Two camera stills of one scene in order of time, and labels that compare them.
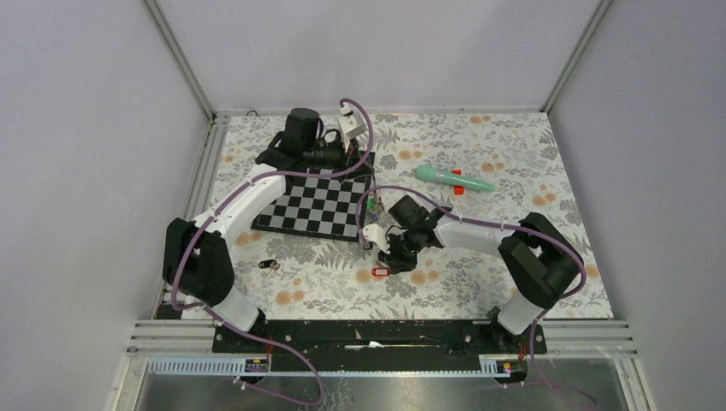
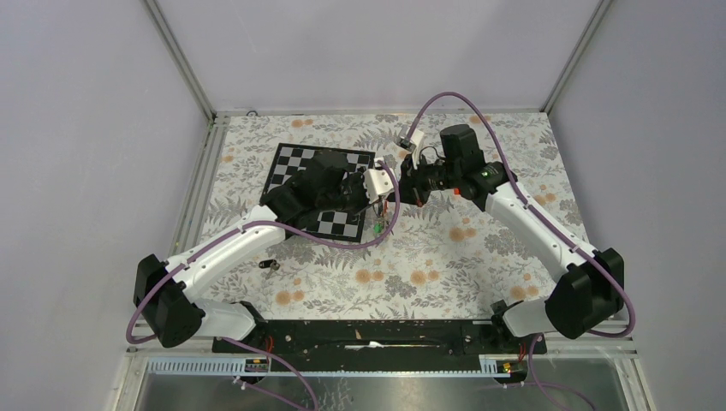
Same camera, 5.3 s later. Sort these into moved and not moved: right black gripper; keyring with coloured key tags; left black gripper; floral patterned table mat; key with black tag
Moved: right black gripper; left black gripper; keyring with coloured key tags
Not moved: floral patterned table mat; key with black tag
